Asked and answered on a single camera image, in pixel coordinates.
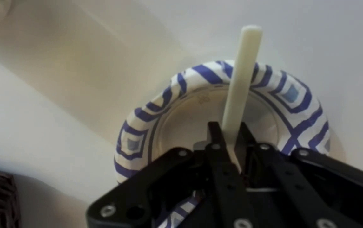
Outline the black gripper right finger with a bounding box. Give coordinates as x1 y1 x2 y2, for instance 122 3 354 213
234 120 363 228

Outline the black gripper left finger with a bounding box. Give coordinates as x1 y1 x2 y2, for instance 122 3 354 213
85 120 250 228

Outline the cream plastic spoon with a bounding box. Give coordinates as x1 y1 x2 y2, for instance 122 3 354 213
221 24 262 170

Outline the blue patterned paper bowl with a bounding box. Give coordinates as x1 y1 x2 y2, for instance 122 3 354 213
113 60 331 228

